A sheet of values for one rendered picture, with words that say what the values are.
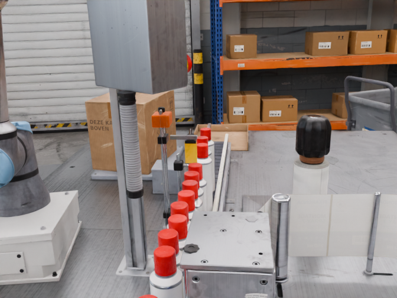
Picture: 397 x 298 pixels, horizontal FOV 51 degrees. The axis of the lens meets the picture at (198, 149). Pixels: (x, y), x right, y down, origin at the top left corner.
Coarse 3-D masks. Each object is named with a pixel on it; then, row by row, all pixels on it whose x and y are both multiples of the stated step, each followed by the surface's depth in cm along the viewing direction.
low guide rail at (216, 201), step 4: (224, 140) 170; (224, 144) 165; (224, 148) 160; (224, 152) 156; (224, 156) 152; (224, 160) 151; (220, 164) 144; (220, 168) 140; (220, 172) 137; (220, 176) 133; (220, 180) 130; (220, 184) 127; (216, 188) 125; (220, 188) 127; (216, 192) 122; (216, 196) 119; (216, 200) 116; (216, 204) 114; (216, 208) 112
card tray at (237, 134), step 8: (200, 128) 213; (216, 128) 212; (224, 128) 212; (232, 128) 211; (240, 128) 211; (216, 136) 204; (224, 136) 204; (232, 136) 204; (240, 136) 203; (232, 144) 191; (240, 144) 191
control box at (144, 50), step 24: (96, 0) 76; (120, 0) 71; (144, 0) 68; (168, 0) 71; (96, 24) 78; (120, 24) 73; (144, 24) 69; (168, 24) 72; (96, 48) 79; (120, 48) 75; (144, 48) 71; (168, 48) 73; (96, 72) 81; (120, 72) 77; (144, 72) 72; (168, 72) 74
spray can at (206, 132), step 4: (204, 128) 125; (208, 128) 125; (200, 132) 125; (204, 132) 124; (208, 132) 124; (208, 136) 124; (208, 140) 124; (212, 144) 125; (212, 148) 125; (212, 152) 125; (212, 156) 126; (212, 160) 126; (212, 164) 127; (212, 168) 127; (212, 172) 127; (212, 176) 128; (212, 180) 128
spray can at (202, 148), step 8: (200, 144) 110; (200, 152) 109; (208, 152) 111; (200, 160) 110; (208, 160) 110; (208, 168) 110; (208, 176) 111; (208, 184) 112; (208, 192) 112; (208, 200) 113; (208, 208) 114
